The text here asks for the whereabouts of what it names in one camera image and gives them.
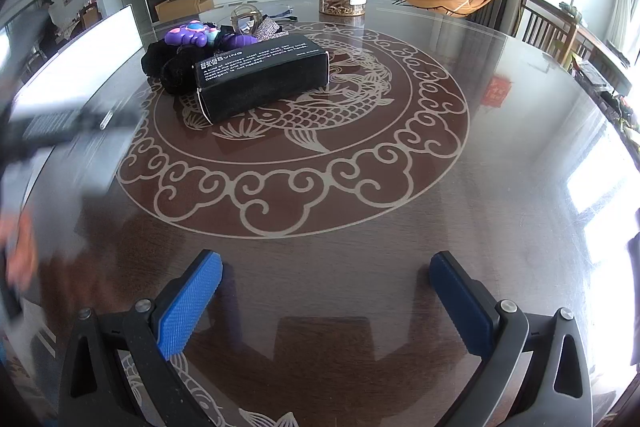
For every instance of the silver sparkly pouch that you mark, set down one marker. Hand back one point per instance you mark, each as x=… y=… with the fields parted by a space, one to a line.
x=268 y=30

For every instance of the person's left hand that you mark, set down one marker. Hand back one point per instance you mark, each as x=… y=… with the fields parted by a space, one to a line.
x=22 y=257

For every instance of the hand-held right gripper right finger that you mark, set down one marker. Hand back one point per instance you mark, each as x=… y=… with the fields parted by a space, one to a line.
x=461 y=302

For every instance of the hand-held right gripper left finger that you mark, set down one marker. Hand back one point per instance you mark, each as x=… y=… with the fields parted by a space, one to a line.
x=192 y=302

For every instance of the cluttered window side table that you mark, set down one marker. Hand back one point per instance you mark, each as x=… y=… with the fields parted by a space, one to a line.
x=605 y=67

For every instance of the dark wooden chair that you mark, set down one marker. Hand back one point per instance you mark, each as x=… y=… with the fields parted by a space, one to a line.
x=537 y=24

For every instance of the black printed cardboard box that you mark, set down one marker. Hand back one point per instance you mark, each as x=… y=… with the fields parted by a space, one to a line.
x=260 y=82

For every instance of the black fuzzy cloth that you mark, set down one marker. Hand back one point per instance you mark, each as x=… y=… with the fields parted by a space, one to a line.
x=165 y=67

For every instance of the purple plastic toy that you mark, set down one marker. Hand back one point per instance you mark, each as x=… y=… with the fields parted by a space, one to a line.
x=187 y=36

